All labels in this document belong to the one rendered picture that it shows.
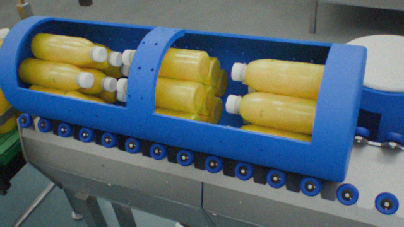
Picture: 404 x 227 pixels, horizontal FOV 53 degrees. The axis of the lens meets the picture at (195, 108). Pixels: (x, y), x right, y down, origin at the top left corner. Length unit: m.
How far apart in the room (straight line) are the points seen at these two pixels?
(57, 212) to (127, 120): 1.46
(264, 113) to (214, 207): 0.31
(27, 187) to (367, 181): 1.99
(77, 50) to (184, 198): 0.46
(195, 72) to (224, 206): 0.34
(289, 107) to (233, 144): 0.13
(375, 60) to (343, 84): 0.43
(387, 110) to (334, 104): 0.38
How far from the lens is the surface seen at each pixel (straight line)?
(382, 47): 1.26
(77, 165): 1.23
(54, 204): 2.40
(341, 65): 0.80
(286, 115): 0.83
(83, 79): 1.07
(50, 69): 1.12
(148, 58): 0.90
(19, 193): 2.56
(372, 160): 1.05
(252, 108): 0.85
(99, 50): 1.06
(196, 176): 1.01
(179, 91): 0.90
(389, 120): 1.15
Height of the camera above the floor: 1.65
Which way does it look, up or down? 37 degrees down
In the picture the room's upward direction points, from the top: 9 degrees counter-clockwise
